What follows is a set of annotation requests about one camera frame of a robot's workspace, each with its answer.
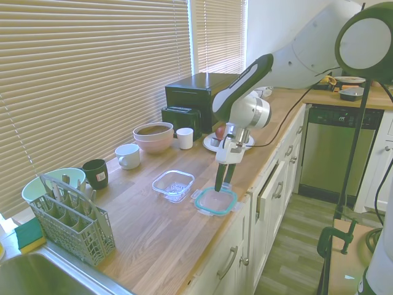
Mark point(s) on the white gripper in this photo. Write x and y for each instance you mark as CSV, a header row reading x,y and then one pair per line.
x,y
230,155

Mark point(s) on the teal rimmed container lid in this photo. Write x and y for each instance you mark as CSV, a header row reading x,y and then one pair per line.
x,y
215,201

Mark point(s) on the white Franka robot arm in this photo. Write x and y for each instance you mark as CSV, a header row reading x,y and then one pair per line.
x,y
307,61

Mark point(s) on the clear glass food container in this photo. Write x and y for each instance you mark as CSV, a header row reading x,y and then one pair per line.
x,y
172,187

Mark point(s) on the plate with food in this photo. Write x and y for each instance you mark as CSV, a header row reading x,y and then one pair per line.
x,y
350,79

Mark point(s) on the white dinner plate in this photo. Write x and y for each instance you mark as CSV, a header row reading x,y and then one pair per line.
x,y
207,143

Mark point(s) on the red apple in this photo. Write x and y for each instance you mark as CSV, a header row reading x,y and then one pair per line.
x,y
220,132

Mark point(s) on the tall white cup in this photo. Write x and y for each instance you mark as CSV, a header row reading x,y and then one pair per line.
x,y
185,139

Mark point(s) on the white base cabinet run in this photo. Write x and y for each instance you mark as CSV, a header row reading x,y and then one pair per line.
x,y
242,227

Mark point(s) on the round metal cabinet knob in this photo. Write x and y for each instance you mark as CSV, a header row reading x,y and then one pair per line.
x,y
388,149
244,260
293,159

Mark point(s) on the black toaster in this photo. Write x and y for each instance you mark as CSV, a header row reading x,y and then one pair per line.
x,y
181,120

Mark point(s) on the pink bowl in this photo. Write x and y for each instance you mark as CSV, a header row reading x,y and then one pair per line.
x,y
153,147

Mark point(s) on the grey bowl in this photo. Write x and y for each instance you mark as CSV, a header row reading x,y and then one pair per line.
x,y
153,136

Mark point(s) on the black toaster oven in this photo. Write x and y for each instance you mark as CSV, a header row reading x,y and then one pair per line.
x,y
190,92

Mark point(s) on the wide white mug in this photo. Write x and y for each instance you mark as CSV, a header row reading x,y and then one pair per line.
x,y
130,158

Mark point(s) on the stainless steel dishwasher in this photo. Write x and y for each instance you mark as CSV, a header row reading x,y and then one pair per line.
x,y
322,153

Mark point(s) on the dark green clamp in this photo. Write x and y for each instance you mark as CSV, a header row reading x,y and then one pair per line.
x,y
323,242

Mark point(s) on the black tray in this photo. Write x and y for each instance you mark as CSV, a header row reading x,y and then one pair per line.
x,y
322,87

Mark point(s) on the dark cup with sticker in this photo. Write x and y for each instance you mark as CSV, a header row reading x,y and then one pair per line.
x,y
93,172

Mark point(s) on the metal cutlery piece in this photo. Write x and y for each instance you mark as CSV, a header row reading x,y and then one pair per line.
x,y
65,179
80,185
55,190
93,194

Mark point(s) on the narrow beige window blind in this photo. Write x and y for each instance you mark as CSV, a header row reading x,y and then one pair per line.
x,y
221,37

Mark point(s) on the black bowl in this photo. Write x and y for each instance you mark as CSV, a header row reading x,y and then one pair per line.
x,y
351,95

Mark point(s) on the brown robot stand board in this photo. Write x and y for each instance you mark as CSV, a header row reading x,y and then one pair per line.
x,y
347,270

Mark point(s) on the white corner cabinet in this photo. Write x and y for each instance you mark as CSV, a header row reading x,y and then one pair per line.
x,y
380,172

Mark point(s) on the grey plastic cutlery basket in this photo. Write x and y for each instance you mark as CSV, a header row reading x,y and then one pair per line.
x,y
76,233

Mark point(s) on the wide beige window blind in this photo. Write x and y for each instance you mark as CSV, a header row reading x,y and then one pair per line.
x,y
92,77

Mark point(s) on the mint green bowl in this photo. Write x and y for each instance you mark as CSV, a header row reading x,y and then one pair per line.
x,y
29,192

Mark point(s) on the green and yellow sponge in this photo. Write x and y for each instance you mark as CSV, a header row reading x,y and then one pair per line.
x,y
29,235

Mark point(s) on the stainless steel sink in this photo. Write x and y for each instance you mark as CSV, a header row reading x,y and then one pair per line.
x,y
46,276

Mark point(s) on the yellow plastic item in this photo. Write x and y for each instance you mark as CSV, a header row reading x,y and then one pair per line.
x,y
2,250

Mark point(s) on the black camera stand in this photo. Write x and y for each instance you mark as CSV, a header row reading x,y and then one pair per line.
x,y
353,147

